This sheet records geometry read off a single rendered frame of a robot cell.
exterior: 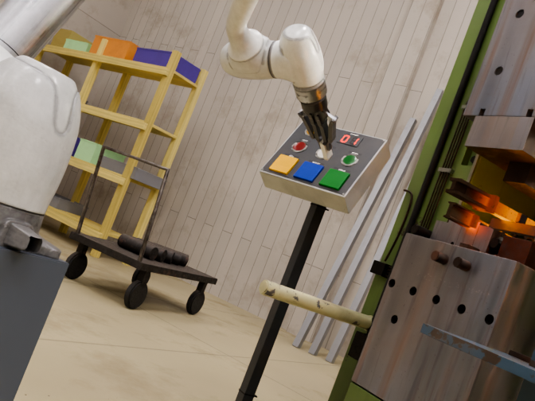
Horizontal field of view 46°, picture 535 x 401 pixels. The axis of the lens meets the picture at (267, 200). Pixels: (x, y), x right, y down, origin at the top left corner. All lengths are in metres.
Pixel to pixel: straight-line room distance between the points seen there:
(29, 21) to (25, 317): 0.51
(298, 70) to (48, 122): 0.86
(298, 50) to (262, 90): 5.75
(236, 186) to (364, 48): 2.05
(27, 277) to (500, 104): 1.36
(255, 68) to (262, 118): 5.53
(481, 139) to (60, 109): 1.23
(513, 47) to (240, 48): 0.79
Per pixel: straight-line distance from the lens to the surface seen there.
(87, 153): 6.99
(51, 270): 1.02
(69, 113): 1.01
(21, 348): 1.05
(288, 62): 1.68
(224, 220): 7.10
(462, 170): 2.07
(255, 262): 6.76
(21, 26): 1.21
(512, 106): 1.86
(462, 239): 1.78
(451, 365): 1.62
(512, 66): 1.94
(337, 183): 1.98
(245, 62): 1.71
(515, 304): 1.61
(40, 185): 0.99
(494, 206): 1.27
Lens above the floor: 0.74
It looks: 4 degrees up
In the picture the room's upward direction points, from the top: 21 degrees clockwise
